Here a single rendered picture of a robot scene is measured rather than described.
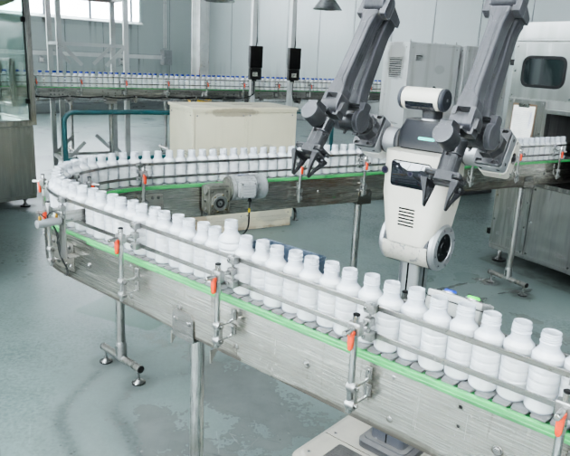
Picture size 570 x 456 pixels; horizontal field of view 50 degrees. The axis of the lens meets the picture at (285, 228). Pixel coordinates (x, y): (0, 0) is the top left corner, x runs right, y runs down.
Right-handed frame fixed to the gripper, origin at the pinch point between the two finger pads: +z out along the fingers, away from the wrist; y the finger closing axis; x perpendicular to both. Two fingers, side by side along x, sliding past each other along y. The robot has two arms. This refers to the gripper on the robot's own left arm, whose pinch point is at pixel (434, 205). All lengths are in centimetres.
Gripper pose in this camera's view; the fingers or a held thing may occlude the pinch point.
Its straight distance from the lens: 171.7
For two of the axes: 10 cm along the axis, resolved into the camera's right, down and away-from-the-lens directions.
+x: 5.2, 3.0, 8.0
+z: -3.5, 9.3, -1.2
